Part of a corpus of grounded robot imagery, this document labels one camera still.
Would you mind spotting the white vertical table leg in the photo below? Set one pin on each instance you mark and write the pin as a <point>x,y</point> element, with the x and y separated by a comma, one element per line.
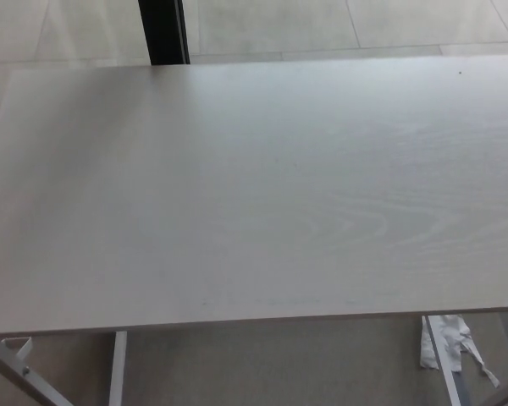
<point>118,368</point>

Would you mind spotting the torn white plastic wrap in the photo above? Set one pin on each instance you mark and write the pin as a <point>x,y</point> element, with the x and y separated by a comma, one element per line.
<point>453,344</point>

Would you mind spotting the white slanted table leg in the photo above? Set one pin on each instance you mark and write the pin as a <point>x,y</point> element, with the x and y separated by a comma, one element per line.
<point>444,363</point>

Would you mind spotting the white diagonal table brace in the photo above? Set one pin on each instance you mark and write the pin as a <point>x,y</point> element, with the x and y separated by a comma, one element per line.
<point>17,372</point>

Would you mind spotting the black vertical post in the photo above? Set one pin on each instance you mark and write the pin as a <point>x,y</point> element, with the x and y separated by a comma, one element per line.
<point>165,31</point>

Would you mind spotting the white metal bracket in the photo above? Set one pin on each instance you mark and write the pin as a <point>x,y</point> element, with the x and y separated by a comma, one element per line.
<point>21,347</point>

